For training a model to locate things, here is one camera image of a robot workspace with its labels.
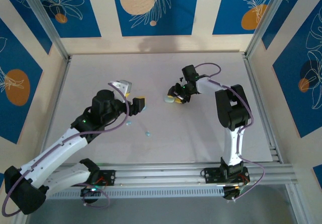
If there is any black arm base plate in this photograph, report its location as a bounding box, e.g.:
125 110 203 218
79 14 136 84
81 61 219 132
202 167 250 185
97 170 117 187

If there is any wide aluminium base rail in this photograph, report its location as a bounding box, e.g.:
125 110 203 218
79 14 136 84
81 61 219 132
60 161 295 186

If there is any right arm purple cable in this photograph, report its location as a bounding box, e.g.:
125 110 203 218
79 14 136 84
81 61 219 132
193 62 266 203

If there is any grey slotted cable duct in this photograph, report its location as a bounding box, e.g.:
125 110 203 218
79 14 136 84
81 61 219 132
46 186 225 199

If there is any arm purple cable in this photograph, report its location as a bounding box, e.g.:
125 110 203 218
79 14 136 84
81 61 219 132
193 62 266 203
1 82 131 217

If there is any blue poster with beige circle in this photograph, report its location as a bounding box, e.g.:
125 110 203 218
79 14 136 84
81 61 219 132
111 0 200 37

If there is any black base electronics box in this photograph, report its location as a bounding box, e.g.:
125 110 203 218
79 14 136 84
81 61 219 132
80 186 101 205
222 184 249 202

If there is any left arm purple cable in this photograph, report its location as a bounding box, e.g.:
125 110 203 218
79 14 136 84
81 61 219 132
1 82 131 217

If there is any blue floral wall poster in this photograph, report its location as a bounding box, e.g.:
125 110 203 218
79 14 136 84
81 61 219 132
0 0 53 55
261 0 322 50
273 6 322 138
0 19 44 144
31 0 102 39
212 0 280 36

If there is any aluminium side rail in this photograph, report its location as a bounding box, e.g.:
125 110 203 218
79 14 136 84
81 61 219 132
243 54 284 164
14 56 72 224

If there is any aluminium frame post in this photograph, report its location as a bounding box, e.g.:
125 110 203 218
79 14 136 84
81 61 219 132
18 0 71 61
244 0 290 58

